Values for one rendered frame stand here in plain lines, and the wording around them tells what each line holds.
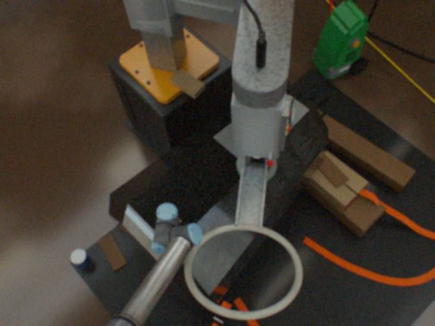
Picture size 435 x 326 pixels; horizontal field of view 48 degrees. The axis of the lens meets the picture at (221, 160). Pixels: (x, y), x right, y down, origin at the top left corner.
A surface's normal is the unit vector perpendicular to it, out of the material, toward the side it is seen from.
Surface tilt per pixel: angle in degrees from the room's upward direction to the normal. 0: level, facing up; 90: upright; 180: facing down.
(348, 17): 34
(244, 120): 90
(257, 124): 90
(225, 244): 45
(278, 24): 0
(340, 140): 0
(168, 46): 90
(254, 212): 2
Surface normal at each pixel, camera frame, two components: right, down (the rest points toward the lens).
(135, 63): -0.04, -0.48
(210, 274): 0.49, 0.07
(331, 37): -0.86, 0.26
